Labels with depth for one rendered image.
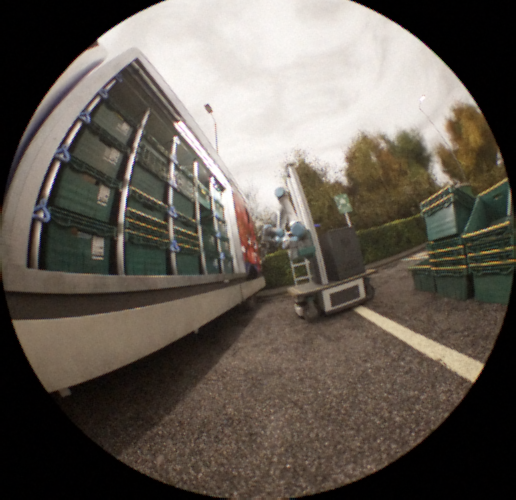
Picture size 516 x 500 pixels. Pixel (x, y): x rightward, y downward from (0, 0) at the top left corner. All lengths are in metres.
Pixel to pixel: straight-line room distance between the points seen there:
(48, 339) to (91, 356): 0.16
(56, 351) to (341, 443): 0.84
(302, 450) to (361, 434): 0.18
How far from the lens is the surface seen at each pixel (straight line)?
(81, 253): 0.84
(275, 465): 0.63
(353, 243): 1.83
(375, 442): 0.64
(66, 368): 0.65
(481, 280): 1.36
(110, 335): 0.69
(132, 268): 0.98
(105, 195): 0.99
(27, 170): 0.71
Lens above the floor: 0.57
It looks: 11 degrees up
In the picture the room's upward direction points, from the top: 12 degrees counter-clockwise
